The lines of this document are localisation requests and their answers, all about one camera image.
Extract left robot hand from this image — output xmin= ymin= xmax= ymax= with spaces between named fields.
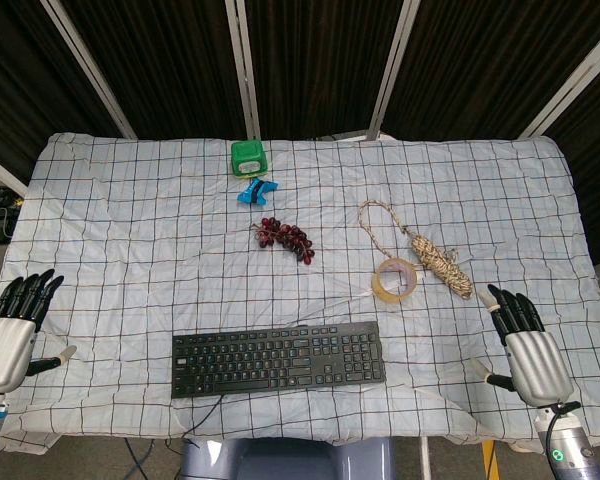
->
xmin=0 ymin=268 xmax=78 ymax=394

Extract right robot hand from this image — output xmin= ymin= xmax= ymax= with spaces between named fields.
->
xmin=469 ymin=283 xmax=575 ymax=408

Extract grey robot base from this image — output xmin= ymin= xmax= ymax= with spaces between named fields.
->
xmin=179 ymin=437 xmax=397 ymax=480

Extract black computer keyboard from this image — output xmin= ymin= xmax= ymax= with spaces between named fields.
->
xmin=171 ymin=320 xmax=388 ymax=400

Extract clear adhesive tape roll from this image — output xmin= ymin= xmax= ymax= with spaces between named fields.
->
xmin=370 ymin=257 xmax=419 ymax=303

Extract checkered white tablecloth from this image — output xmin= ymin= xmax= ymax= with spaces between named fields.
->
xmin=0 ymin=131 xmax=600 ymax=448

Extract dark red grape bunch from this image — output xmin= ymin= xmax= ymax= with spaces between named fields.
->
xmin=251 ymin=216 xmax=316 ymax=266

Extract green plastic container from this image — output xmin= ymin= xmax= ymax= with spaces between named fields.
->
xmin=230 ymin=140 xmax=268 ymax=178

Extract black folding screen panels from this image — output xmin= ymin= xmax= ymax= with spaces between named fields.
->
xmin=0 ymin=0 xmax=600 ymax=266

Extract braided straw rope bundle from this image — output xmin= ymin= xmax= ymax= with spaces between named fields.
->
xmin=357 ymin=199 xmax=475 ymax=301

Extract blue cable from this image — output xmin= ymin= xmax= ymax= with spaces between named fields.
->
xmin=124 ymin=439 xmax=156 ymax=480

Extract thin black cable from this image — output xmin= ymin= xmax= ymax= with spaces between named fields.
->
xmin=179 ymin=393 xmax=227 ymax=441

